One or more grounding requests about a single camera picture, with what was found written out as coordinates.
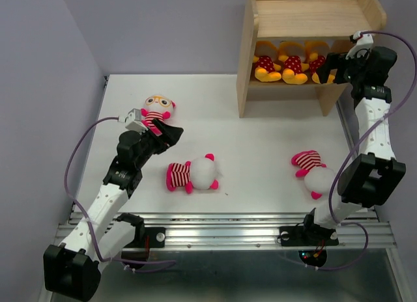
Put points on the aluminium mounting rail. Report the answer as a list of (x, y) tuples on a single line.
[(199, 225)]

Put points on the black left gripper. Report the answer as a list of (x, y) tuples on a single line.
[(170, 136)]

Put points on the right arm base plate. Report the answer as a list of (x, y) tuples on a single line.
[(298, 236)]

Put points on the white doll right face down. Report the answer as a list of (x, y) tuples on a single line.
[(316, 175)]

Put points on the orange bear polka dot toy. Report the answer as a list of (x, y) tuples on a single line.
[(265, 67)]

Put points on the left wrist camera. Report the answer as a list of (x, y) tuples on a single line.
[(133, 119)]

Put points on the white doll face down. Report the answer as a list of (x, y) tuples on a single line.
[(200, 173), (316, 175)]

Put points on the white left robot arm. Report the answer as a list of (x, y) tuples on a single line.
[(74, 267)]

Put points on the white glasses doll striped shirt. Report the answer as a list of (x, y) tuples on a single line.
[(156, 107)]

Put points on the wooden shelf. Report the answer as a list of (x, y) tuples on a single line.
[(331, 21)]

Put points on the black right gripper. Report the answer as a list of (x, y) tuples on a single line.
[(335, 60)]

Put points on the white doll centre face down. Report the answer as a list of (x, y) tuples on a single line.
[(200, 173)]

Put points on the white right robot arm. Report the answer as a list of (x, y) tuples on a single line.
[(371, 177)]

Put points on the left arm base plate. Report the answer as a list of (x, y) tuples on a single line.
[(148, 238)]

